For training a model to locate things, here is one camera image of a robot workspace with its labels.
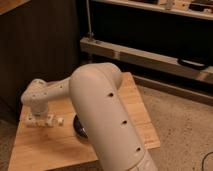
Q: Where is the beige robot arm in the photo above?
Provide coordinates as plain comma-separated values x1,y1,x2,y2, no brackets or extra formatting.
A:
21,63,158,171

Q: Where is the black ceramic bowl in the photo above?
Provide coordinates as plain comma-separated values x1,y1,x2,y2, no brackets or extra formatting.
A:
73,116,87,138

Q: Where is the wooden table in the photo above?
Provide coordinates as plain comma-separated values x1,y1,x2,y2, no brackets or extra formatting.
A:
8,72,160,171

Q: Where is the metal pole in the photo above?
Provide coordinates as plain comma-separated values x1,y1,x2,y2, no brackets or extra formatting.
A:
86,0,93,41

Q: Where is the grey metal beam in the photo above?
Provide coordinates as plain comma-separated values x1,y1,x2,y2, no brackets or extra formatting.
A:
80,37,213,84

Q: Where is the wooden shelf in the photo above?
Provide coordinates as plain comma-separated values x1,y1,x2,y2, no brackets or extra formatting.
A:
94,0,213,21

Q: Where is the black handle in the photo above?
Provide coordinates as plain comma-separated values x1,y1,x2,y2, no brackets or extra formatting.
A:
177,58,209,70

